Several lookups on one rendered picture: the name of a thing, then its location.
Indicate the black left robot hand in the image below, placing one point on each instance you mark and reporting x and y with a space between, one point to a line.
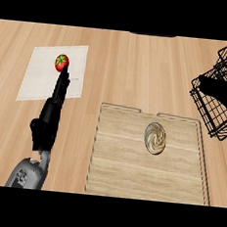
48 119

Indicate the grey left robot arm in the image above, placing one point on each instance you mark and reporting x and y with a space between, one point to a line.
27 172

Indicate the white placemat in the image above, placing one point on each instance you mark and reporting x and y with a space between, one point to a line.
43 76

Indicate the swirled beige cupcake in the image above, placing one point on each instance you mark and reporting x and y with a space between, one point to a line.
155 138

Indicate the wooden tray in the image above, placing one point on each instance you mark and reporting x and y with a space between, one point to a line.
147 161

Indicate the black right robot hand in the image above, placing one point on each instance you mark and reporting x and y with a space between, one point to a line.
224 91

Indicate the red tomato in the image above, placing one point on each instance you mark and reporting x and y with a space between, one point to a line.
61 62

